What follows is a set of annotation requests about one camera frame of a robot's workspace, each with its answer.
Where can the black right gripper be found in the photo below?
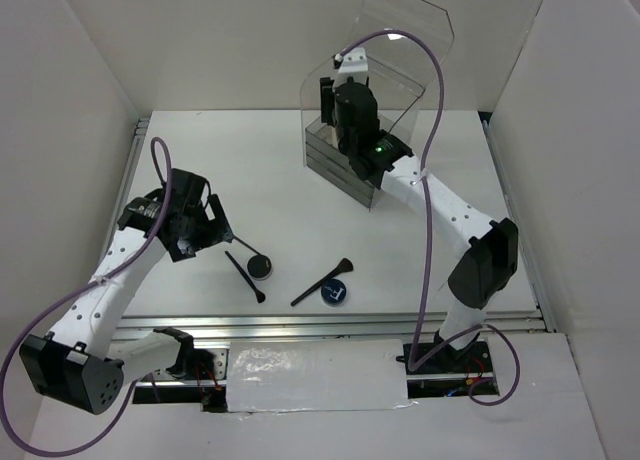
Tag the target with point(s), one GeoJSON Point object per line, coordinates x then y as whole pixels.
{"type": "Point", "coordinates": [327, 99]}

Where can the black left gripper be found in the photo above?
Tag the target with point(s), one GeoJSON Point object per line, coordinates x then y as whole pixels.
{"type": "Point", "coordinates": [182, 250]}

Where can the black thin makeup brush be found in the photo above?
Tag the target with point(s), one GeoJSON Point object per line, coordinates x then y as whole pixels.
{"type": "Point", "coordinates": [247, 245]}

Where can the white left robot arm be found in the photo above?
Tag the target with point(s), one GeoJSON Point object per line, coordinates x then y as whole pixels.
{"type": "Point", "coordinates": [76, 362]}

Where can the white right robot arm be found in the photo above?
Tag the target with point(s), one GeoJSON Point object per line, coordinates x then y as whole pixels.
{"type": "Point", "coordinates": [486, 250]}

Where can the black small makeup brush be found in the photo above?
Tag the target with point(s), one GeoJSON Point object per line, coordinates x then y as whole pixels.
{"type": "Point", "coordinates": [260, 296]}

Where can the clear acrylic makeup organizer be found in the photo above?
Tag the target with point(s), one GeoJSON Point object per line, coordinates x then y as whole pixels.
{"type": "Point", "coordinates": [396, 47]}

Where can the black fan makeup brush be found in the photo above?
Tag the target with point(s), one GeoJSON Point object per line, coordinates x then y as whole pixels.
{"type": "Point", "coordinates": [344, 266]}

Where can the black round compact jar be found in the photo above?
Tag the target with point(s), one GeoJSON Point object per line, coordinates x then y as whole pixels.
{"type": "Point", "coordinates": [259, 267]}

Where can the blue round jar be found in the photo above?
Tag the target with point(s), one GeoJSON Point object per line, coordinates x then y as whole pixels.
{"type": "Point", "coordinates": [334, 292]}

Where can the aluminium frame rail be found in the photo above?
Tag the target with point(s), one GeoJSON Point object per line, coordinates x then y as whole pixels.
{"type": "Point", "coordinates": [273, 327]}

